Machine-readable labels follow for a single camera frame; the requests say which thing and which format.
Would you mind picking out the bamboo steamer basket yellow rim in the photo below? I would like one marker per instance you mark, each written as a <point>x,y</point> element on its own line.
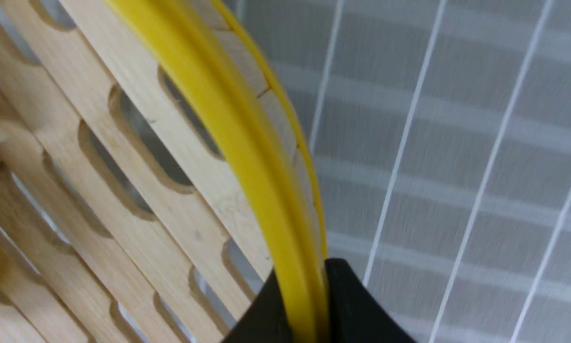
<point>155,174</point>

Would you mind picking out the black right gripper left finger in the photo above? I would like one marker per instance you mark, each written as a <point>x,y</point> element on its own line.
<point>265,321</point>

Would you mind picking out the grey checked tablecloth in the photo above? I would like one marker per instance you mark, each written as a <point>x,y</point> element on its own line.
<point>441,134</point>

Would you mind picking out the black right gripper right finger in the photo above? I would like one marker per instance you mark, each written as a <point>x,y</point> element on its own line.
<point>355,315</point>

